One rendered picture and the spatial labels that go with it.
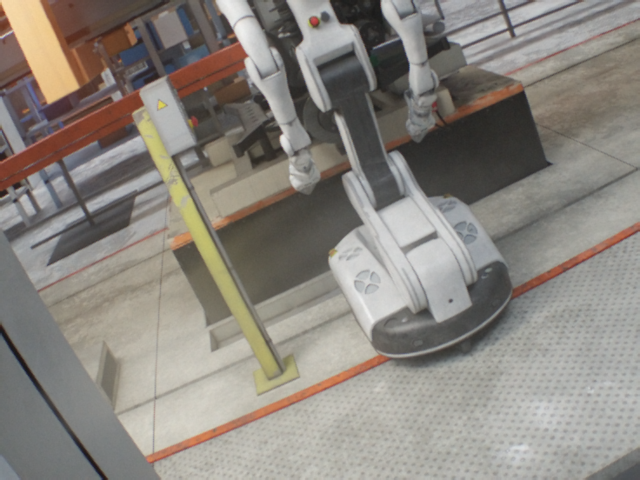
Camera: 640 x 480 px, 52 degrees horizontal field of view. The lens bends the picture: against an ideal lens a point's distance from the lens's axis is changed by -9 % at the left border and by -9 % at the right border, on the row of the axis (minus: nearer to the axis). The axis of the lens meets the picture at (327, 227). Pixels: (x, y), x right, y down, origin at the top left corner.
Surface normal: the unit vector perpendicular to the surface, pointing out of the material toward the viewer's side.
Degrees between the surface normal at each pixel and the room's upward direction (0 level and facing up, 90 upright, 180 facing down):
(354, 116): 110
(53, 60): 90
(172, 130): 90
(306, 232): 90
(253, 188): 90
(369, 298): 38
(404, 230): 23
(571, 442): 0
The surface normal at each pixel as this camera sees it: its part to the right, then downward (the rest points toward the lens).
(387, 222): -0.26, -0.67
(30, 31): 0.18, 0.32
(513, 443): -0.38, -0.85
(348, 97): 0.34, 0.55
